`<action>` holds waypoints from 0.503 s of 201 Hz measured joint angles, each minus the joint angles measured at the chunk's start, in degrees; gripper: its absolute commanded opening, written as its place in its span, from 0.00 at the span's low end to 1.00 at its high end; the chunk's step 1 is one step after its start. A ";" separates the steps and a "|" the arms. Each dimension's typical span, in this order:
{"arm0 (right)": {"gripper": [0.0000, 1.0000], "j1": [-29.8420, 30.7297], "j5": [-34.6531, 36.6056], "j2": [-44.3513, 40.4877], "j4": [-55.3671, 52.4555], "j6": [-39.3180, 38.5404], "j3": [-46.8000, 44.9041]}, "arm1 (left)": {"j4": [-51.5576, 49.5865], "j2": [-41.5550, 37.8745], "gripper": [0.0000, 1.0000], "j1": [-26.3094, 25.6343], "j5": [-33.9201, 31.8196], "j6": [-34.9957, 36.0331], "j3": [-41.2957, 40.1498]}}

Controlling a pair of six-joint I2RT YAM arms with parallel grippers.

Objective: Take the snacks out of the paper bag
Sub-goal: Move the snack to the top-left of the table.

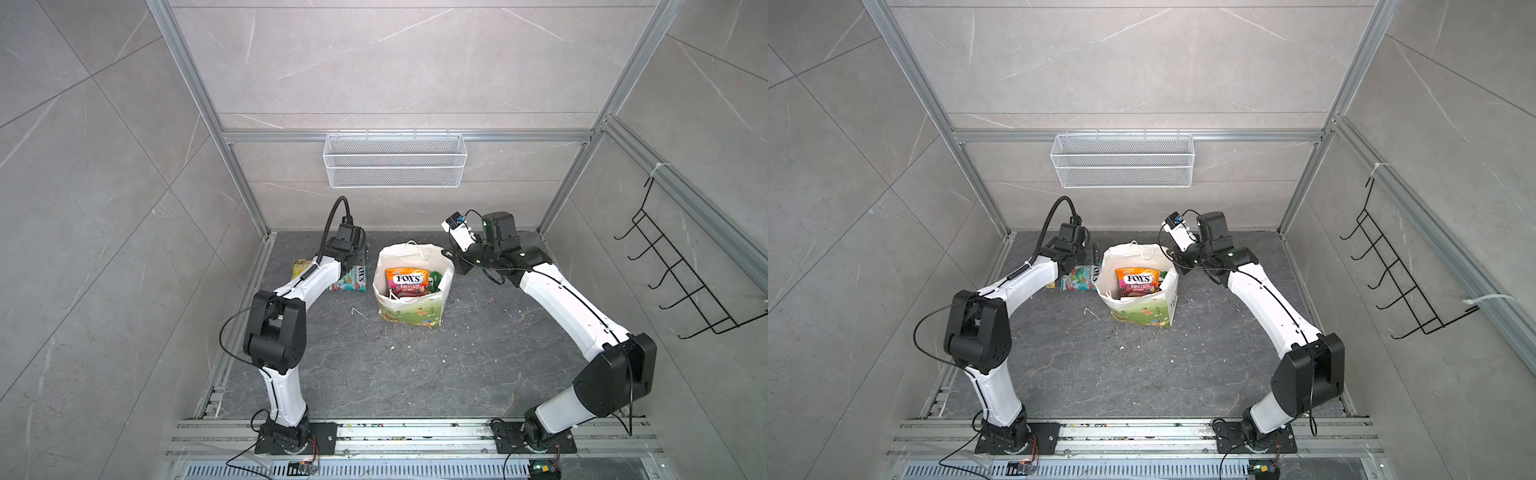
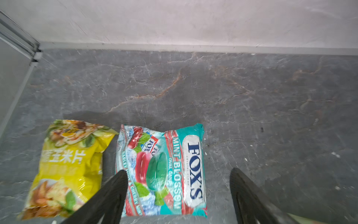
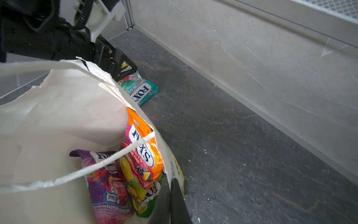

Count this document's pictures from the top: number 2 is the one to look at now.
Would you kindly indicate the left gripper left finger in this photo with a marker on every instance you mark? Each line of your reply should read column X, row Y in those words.
column 106, row 206

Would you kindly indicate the yellow chips snack bag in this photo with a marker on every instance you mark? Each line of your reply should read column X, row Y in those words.
column 70, row 168

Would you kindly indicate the white printed paper bag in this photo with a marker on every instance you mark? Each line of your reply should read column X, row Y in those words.
column 302, row 220

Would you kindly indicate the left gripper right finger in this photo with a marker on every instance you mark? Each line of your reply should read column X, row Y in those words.
column 251, row 205

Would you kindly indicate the green Fox's mint candy bag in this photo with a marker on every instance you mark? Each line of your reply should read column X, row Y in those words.
column 166, row 174

